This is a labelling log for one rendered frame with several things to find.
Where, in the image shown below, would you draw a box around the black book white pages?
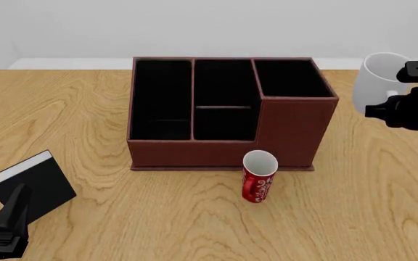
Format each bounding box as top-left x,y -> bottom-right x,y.
0,149 -> 78,225

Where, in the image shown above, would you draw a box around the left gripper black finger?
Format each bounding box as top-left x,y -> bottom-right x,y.
0,183 -> 33,233

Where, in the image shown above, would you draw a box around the red mug white pattern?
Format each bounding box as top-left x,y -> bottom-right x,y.
242,149 -> 279,204

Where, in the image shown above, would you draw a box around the red-brown desk caddy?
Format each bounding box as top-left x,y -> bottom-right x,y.
126,56 -> 340,172

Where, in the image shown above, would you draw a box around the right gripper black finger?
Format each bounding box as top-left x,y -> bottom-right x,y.
364,94 -> 401,120

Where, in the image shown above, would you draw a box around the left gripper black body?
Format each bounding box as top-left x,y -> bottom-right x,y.
0,230 -> 29,260

